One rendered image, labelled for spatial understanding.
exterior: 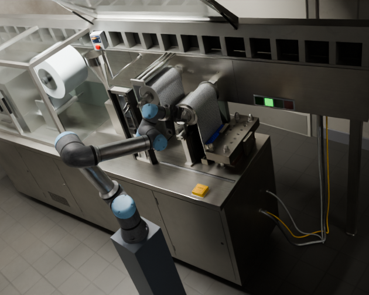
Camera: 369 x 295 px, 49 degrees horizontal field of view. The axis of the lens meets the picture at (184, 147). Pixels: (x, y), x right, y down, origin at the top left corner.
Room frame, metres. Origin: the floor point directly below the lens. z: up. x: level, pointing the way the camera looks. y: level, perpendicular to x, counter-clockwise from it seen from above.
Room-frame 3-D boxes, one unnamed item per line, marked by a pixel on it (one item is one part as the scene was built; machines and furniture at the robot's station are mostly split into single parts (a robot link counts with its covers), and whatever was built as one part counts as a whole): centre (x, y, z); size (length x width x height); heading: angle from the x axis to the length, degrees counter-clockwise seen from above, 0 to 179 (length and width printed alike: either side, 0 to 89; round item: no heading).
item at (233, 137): (1.95, -0.30, 1.00); 0.40 x 0.16 x 0.06; 137
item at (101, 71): (2.52, 0.39, 1.18); 0.14 x 0.14 x 0.57
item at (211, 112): (2.00, -0.19, 1.14); 0.23 x 0.01 x 0.18; 137
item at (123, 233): (1.51, 0.38, 0.95); 0.15 x 0.15 x 0.10
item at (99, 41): (2.35, 0.32, 1.66); 0.07 x 0.07 x 0.10; 63
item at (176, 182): (2.62, 0.60, 0.88); 2.52 x 0.66 x 0.04; 47
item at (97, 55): (2.52, 0.39, 1.50); 0.14 x 0.14 x 0.06
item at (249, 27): (2.67, 0.16, 1.55); 3.08 x 0.08 x 0.23; 47
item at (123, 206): (1.51, 0.38, 1.07); 0.13 x 0.12 x 0.14; 21
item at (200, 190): (1.67, -0.02, 0.91); 0.07 x 0.07 x 0.02; 47
